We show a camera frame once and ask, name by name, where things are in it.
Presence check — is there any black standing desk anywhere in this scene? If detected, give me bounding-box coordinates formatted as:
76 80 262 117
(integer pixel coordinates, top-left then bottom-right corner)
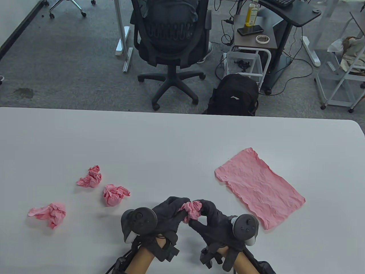
258 0 322 96

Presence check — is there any beige cloth bundle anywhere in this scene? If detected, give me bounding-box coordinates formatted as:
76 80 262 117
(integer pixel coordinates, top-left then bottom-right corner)
327 36 365 74

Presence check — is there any black backpack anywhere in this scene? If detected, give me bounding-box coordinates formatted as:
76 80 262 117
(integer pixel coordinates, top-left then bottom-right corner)
202 74 259 116

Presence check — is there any person's left hand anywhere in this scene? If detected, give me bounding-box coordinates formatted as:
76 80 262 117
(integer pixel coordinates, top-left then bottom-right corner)
153 196 191 243

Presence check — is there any grey side table white frame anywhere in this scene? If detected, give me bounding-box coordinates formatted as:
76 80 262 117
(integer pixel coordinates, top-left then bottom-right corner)
225 14 278 90

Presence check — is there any black left hand controller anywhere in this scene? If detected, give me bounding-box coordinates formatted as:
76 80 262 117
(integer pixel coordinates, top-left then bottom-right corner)
121 207 158 243

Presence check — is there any black smartphone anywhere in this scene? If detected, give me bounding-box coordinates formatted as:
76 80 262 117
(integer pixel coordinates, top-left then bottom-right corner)
237 25 264 37

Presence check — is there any black right hand controller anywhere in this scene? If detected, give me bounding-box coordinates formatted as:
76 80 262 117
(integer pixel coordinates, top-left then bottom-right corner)
232 214 260 246

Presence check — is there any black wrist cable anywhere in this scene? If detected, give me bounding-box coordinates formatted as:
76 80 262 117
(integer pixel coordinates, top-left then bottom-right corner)
105 248 131 274

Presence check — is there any person's right forearm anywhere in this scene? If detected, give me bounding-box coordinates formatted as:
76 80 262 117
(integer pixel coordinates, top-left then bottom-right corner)
218 247 253 274

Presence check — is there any person's left forearm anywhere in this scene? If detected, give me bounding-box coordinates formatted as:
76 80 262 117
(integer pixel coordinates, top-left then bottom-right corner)
125 238 169 274

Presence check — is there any pink wrinkled paper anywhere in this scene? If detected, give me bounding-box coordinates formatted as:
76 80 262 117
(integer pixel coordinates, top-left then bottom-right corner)
214 147 306 230
103 184 131 207
76 165 102 188
179 200 203 223
28 202 66 229

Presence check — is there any yellow liquid bottle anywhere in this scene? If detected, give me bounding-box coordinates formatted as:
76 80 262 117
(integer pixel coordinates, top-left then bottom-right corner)
245 0 259 27

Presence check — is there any white wheeled shelf cart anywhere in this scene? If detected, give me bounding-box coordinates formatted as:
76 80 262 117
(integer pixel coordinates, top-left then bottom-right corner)
315 11 365 113

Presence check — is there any chrome base office chair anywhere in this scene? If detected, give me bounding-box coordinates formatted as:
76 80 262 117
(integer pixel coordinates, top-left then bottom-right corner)
48 0 96 19

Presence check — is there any black hand controller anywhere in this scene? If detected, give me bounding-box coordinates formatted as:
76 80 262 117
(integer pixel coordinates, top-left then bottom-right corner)
121 207 158 243
232 214 260 246

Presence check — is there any white desk leg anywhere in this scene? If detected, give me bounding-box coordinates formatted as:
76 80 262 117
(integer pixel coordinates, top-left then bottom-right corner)
114 0 134 73
302 0 341 68

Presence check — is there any person's right hand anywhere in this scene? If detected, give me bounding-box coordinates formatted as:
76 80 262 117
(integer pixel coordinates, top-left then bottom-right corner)
189 200 246 250

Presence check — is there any black mesh office chair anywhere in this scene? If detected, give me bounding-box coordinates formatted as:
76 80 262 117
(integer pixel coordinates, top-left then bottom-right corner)
130 0 214 111

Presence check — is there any small black gadget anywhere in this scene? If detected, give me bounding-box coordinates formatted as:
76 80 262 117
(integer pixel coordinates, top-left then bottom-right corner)
234 59 251 72

